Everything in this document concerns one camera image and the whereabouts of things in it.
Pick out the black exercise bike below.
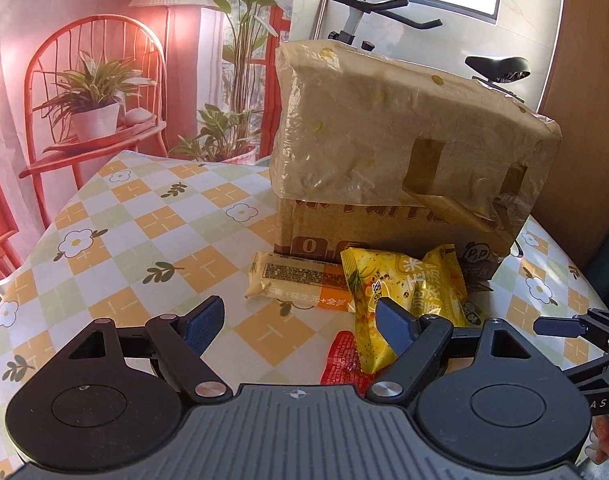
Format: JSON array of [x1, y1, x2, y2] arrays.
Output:
[[312, 0, 533, 91]]

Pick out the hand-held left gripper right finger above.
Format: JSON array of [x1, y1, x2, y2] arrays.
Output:
[[365, 297, 538, 403]]

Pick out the red snack packet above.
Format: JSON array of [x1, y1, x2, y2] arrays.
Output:
[[319, 330, 373, 386]]

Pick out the plastic-lined cardboard box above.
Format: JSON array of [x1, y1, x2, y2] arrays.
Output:
[[268, 37, 563, 281]]

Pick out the yellow snack packet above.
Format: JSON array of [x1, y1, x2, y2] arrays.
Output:
[[341, 244, 480, 375]]

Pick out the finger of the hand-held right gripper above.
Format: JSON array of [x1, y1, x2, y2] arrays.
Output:
[[563, 352, 609, 386], [533, 310, 609, 339]]

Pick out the wooden board panel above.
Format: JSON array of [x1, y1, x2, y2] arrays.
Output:
[[539, 0, 609, 271]]

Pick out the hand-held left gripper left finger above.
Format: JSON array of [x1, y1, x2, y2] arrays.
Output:
[[67, 296, 232, 403]]

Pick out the checkered floral tablecloth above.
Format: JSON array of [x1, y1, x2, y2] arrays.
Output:
[[0, 150, 605, 480]]

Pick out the printed room backdrop cloth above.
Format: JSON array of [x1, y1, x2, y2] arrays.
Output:
[[0, 0, 298, 286]]

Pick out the orange and cream snack packet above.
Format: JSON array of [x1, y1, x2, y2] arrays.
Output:
[[245, 251, 358, 311]]

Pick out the person's right hand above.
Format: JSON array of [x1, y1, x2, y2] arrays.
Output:
[[591, 416, 609, 466]]

